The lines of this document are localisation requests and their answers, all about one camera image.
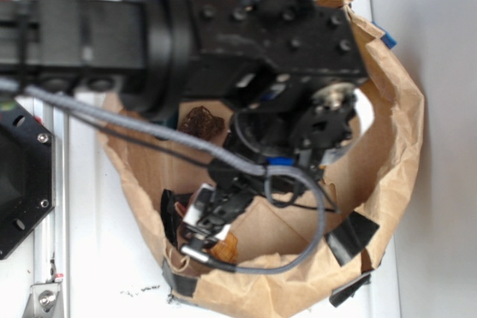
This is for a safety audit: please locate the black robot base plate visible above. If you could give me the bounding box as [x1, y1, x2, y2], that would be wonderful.
[1, 105, 51, 260]

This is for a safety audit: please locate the brown paper bag tray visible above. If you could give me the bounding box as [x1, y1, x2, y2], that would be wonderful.
[98, 0, 425, 317]

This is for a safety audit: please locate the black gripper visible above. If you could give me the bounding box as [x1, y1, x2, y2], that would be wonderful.
[180, 79, 358, 242]

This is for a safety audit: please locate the brown rough rock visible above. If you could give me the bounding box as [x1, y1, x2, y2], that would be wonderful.
[177, 106, 226, 145]

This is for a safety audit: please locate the aluminium frame rail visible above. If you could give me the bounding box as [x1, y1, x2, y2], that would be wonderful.
[34, 99, 71, 317]

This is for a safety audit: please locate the orange spiral sea shell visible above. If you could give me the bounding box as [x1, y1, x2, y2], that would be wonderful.
[207, 232, 239, 264]

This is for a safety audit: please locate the sensor gripper finger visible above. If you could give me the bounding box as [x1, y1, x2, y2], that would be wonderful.
[180, 238, 218, 263]

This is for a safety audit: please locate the thin black cable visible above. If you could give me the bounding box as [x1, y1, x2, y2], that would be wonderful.
[74, 112, 342, 214]

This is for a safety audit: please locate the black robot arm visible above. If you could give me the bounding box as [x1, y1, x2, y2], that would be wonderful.
[1, 0, 367, 271]

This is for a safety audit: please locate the metal corner bracket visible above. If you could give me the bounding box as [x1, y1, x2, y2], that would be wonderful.
[22, 282, 64, 318]

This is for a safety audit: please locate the grey braided cable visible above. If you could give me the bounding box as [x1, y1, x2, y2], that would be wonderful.
[0, 78, 327, 275]

